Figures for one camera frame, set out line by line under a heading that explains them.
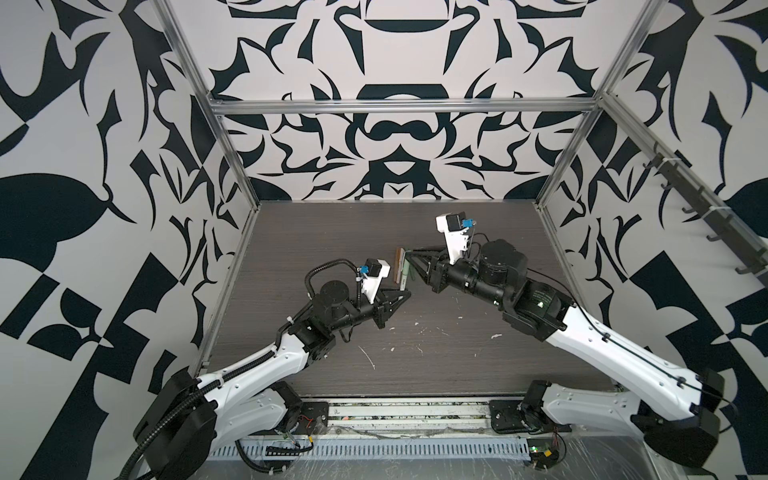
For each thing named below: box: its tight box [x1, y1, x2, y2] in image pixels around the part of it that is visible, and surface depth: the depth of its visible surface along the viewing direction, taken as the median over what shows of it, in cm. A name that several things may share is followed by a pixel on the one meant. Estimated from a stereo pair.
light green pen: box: [400, 258, 410, 291], surface depth 70 cm
